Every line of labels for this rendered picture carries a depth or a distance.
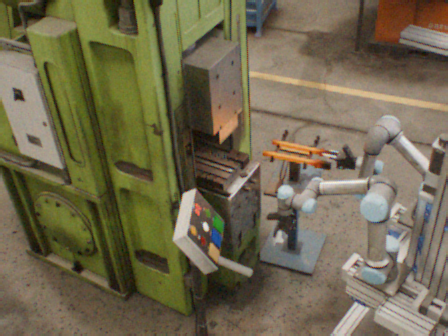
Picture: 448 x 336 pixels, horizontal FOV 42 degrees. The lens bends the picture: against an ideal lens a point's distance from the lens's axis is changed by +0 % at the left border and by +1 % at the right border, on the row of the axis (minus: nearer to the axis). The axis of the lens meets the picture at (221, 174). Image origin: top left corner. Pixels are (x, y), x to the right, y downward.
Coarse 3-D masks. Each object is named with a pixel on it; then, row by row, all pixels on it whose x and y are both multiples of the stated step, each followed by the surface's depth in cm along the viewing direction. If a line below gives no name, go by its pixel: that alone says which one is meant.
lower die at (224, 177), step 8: (200, 152) 361; (216, 160) 354; (224, 160) 354; (200, 168) 350; (208, 168) 349; (216, 168) 349; (200, 176) 346; (208, 176) 345; (216, 176) 345; (224, 176) 343; (232, 176) 347; (208, 184) 346; (216, 184) 342; (224, 184) 341
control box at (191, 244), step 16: (192, 192) 303; (192, 208) 294; (208, 208) 308; (192, 224) 288; (208, 224) 302; (176, 240) 282; (192, 240) 283; (208, 240) 296; (192, 256) 288; (208, 256) 290; (208, 272) 295
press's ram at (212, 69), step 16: (192, 48) 303; (208, 48) 302; (224, 48) 301; (192, 64) 290; (208, 64) 289; (224, 64) 298; (192, 80) 295; (208, 80) 290; (224, 80) 303; (192, 96) 302; (208, 96) 296; (224, 96) 308; (240, 96) 325; (192, 112) 309; (208, 112) 303; (224, 112) 313; (192, 128) 317; (208, 128) 310
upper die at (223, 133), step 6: (234, 120) 327; (228, 126) 323; (234, 126) 329; (192, 132) 326; (198, 132) 324; (222, 132) 318; (228, 132) 325; (204, 138) 324; (210, 138) 321; (216, 138) 319; (222, 138) 321
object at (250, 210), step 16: (256, 176) 364; (208, 192) 345; (240, 192) 349; (256, 192) 372; (224, 208) 347; (240, 208) 357; (256, 208) 381; (224, 224) 357; (240, 224) 365; (224, 240) 368; (240, 240) 374
